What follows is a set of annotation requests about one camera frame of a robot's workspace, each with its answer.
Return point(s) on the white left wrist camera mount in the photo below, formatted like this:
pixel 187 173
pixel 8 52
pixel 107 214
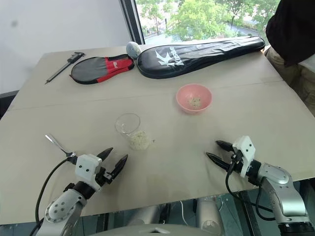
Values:
pixel 86 169

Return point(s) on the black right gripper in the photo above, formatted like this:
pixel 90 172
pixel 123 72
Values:
pixel 235 161

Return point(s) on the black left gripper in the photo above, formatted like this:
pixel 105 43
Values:
pixel 105 175

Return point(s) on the black badminton racket bag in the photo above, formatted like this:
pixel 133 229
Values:
pixel 194 58

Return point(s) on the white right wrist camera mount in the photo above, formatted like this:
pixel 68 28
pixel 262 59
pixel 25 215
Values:
pixel 245 152

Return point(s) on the person in dark top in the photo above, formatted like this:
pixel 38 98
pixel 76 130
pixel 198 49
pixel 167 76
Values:
pixel 292 46

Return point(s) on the black vernier caliper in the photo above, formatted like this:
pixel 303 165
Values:
pixel 64 67

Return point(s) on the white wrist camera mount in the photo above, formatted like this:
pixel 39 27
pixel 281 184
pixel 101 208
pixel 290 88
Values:
pixel 245 152
pixel 86 169

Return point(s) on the pink plastic bowl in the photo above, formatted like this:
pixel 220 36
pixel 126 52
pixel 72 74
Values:
pixel 194 98

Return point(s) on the silver robot torso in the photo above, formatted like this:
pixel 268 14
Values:
pixel 157 222

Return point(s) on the red black paddle case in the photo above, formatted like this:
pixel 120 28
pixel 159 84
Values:
pixel 101 70

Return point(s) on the clear glass cup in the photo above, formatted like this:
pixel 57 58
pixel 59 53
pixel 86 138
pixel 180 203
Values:
pixel 128 128

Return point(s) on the grey speckled egg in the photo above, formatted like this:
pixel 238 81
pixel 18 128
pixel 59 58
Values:
pixel 133 50

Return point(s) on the silver metal spoon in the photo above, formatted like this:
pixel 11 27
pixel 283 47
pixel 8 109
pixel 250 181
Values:
pixel 59 146

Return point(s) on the black window frame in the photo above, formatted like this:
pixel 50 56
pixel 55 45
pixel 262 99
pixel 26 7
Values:
pixel 132 20

